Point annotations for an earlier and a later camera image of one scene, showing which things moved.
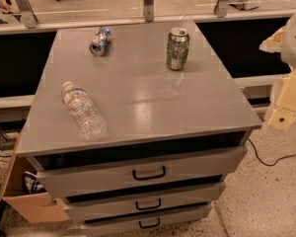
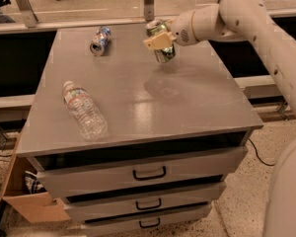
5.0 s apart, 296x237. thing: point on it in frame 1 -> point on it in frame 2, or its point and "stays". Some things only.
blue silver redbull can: x=101 y=40 stays
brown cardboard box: x=37 y=207 stays
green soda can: x=177 y=48 -> x=155 y=28
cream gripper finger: x=291 y=102 -> x=161 y=40
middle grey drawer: x=144 y=202 stays
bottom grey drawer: x=133 y=222 stays
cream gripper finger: x=273 y=43 -> x=167 y=21
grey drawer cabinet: x=137 y=126 stays
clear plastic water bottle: x=90 y=122 stays
